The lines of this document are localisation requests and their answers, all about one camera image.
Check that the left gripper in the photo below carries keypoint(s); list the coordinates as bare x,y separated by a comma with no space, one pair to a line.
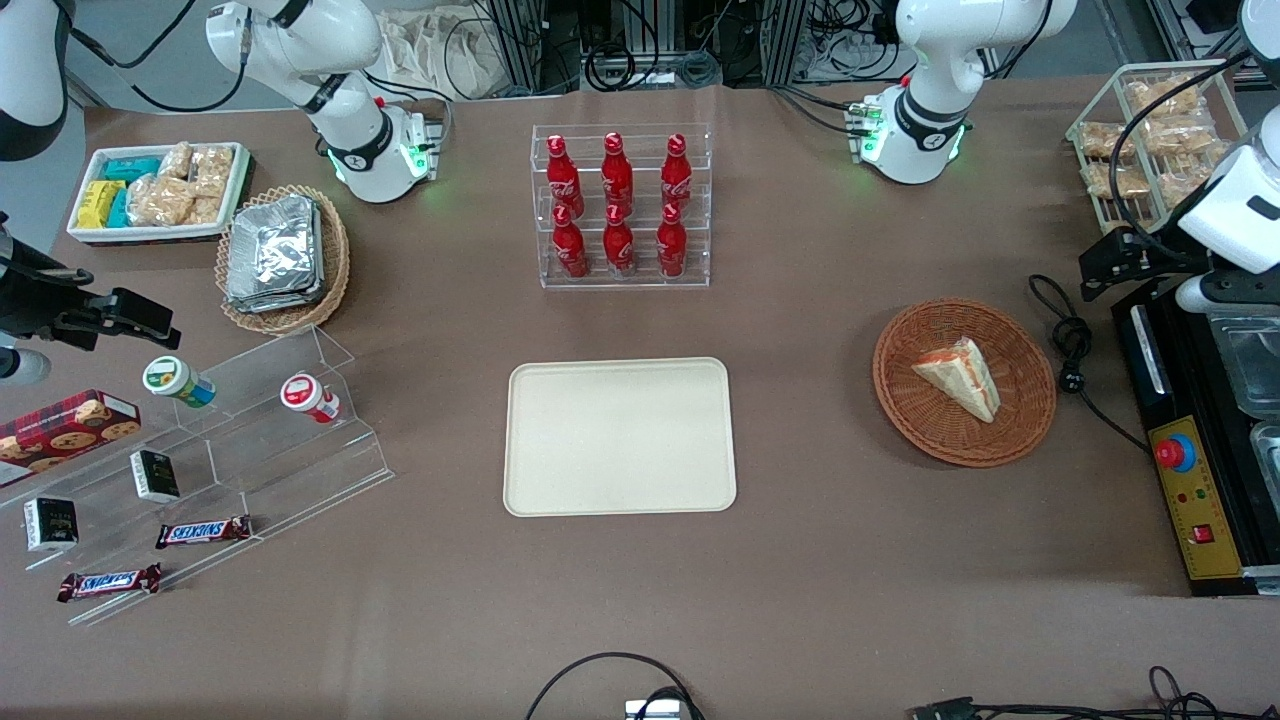
1152,254

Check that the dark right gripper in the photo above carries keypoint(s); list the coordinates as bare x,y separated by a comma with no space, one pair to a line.
32,295

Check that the triangular sandwich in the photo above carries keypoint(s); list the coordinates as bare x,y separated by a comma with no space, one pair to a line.
962,380

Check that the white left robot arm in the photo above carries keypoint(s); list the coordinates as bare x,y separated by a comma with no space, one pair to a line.
935,60

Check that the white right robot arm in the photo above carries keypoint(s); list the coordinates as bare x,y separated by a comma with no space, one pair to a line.
340,50

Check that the white rectangular snack tray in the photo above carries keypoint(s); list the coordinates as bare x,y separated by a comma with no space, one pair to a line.
85,234

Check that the oval tan wicker basket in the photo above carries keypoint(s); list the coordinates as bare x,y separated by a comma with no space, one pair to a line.
335,270

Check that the round brown wicker basket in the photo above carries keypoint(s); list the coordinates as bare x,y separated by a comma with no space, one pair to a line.
910,400

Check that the beige plastic serving tray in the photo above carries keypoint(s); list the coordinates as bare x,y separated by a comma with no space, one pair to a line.
620,437

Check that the green lid yogurt cup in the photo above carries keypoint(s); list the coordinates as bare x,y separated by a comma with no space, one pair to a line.
170,378

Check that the clear crispy snack bag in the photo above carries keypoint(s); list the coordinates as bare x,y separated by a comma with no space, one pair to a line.
1180,134
1105,140
1117,181
1180,186
1162,96

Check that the yellow snack packet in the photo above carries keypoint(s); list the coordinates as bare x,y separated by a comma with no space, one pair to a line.
97,203

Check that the red cookie box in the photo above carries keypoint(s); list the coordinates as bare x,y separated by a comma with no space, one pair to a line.
60,430

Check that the clear puffed rice bag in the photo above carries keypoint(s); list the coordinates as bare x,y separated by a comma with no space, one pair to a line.
213,170
160,202
176,160

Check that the large clear plastic container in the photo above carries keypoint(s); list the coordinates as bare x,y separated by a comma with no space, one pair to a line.
1250,360

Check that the teal snack packet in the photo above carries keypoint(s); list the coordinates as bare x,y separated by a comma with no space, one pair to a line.
130,168

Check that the small black white box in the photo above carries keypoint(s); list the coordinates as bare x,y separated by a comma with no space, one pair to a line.
155,476
50,524

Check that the silver foil pack stack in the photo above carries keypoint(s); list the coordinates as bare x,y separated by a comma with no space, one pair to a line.
275,255

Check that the red emergency stop button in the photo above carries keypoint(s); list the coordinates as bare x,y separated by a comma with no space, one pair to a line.
1175,453

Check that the red lid yogurt cup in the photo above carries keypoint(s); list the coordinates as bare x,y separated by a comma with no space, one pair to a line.
302,393

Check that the clear acrylic stepped shelf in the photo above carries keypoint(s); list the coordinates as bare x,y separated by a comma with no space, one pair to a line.
250,470

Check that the brown Snickers bar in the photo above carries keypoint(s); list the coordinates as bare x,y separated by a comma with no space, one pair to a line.
203,532
108,582

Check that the small clear plastic container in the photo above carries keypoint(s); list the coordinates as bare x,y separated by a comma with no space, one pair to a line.
1268,455

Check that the black machine with yellow panel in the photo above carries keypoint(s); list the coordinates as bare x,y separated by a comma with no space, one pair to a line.
1215,500

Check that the white cloth bag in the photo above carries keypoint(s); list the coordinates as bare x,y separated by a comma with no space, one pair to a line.
430,50

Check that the red cola bottle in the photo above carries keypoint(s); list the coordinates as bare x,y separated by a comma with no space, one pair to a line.
677,176
570,250
617,176
671,248
563,178
619,248

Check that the clear acrylic bottle rack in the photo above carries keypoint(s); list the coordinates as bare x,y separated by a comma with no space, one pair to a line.
620,280

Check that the small silver device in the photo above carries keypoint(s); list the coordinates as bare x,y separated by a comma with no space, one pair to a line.
653,710

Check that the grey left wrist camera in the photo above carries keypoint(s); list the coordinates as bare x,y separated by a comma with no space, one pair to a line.
1200,293

